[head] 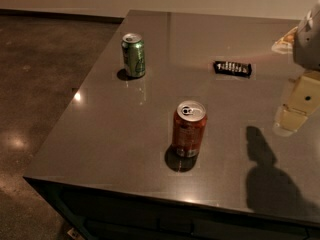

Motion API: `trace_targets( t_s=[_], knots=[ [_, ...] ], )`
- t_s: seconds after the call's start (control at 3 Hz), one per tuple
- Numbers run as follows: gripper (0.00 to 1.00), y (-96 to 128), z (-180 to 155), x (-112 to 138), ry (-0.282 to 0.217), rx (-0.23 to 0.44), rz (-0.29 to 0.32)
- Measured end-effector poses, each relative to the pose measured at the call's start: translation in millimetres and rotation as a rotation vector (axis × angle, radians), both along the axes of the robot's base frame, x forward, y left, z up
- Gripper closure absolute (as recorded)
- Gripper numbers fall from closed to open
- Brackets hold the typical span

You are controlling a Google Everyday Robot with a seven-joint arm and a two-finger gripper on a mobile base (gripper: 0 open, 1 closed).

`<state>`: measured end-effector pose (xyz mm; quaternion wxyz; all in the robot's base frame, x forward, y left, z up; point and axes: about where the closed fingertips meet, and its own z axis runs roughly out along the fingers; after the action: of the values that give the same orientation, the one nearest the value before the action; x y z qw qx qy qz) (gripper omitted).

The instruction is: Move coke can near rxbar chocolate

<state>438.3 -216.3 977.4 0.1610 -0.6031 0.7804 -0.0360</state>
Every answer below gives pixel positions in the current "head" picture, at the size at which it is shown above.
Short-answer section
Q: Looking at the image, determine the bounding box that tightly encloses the black rxbar chocolate bar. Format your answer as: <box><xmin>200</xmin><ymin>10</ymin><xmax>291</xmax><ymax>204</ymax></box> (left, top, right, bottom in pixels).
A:
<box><xmin>213</xmin><ymin>61</ymin><xmax>252</xmax><ymax>78</ymax></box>

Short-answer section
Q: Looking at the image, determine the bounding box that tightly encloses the dark cabinet under table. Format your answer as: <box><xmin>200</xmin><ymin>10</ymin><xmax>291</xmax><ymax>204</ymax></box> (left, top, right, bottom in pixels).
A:
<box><xmin>25</xmin><ymin>176</ymin><xmax>320</xmax><ymax>240</ymax></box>

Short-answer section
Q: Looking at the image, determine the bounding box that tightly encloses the red coke can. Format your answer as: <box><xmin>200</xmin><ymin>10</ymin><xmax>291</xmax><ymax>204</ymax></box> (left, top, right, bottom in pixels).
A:
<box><xmin>171</xmin><ymin>100</ymin><xmax>207</xmax><ymax>158</ymax></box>

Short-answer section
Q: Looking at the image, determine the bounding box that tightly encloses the green soda can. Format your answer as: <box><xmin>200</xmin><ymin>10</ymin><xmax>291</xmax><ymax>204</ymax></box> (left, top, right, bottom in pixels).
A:
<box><xmin>121</xmin><ymin>33</ymin><xmax>145</xmax><ymax>78</ymax></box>

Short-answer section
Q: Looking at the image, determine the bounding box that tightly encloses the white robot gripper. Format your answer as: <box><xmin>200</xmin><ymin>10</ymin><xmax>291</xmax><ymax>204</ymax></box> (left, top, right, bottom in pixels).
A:
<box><xmin>273</xmin><ymin>0</ymin><xmax>320</xmax><ymax>137</ymax></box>

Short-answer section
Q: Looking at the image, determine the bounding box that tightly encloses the yellow snack packet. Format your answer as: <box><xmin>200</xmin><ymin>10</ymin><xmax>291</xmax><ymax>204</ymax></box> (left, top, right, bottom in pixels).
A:
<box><xmin>271</xmin><ymin>27</ymin><xmax>298</xmax><ymax>54</ymax></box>

